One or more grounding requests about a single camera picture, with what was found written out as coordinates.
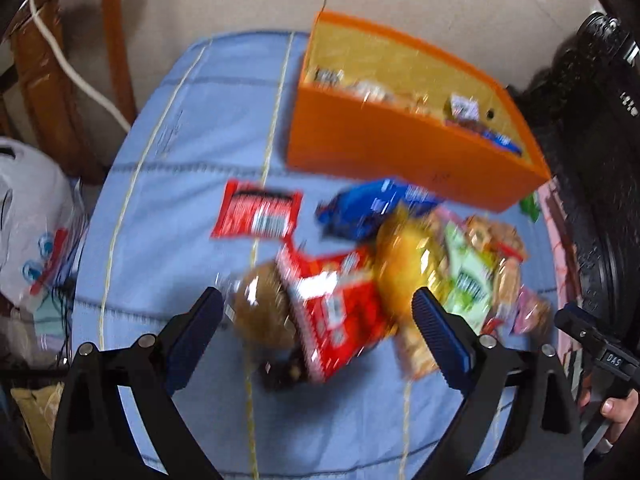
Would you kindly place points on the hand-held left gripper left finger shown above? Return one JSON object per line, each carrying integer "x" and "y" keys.
{"x": 197, "y": 335}

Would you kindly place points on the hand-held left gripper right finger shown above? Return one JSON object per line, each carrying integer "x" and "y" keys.
{"x": 440, "y": 335}

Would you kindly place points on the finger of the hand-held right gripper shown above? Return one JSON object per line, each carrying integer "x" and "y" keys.
{"x": 575, "y": 325}

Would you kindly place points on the brown round cookie packet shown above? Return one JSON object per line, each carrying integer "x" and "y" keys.
{"x": 262, "y": 305}

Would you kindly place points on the red checked snack packet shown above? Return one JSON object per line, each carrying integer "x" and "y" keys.
{"x": 335, "y": 320}

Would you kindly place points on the orange cardboard box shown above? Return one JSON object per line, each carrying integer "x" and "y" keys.
{"x": 400, "y": 150}

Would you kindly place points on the sausage stick packet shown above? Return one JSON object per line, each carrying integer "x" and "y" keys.
{"x": 327, "y": 76}

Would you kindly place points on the person's right hand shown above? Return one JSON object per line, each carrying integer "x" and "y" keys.
{"x": 620, "y": 412}

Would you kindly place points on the green and white snack packet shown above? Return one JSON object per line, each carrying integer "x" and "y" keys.
{"x": 467, "y": 280}

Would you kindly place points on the golden wrapped cake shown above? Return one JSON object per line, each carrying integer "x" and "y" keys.
{"x": 410, "y": 260}

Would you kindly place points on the black chocolate packet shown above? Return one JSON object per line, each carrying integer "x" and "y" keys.
{"x": 282, "y": 375}

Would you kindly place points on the clear brown biscuit packet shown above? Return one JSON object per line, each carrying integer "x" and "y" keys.
{"x": 495, "y": 235}

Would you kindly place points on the flat red snack packet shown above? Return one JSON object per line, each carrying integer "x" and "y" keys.
{"x": 255, "y": 210}

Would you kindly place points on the dark blue snack packet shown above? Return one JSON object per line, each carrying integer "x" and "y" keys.
{"x": 365, "y": 207}

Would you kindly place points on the dark carved wooden furniture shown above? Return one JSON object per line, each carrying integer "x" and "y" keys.
{"x": 595, "y": 170}

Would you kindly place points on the blue checked tablecloth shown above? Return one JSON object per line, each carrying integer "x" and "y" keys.
{"x": 175, "y": 170}

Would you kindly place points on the white plastic bag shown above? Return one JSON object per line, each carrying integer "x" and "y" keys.
{"x": 35, "y": 220}

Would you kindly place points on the carved wooden chair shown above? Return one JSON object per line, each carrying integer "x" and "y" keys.
{"x": 55, "y": 95}

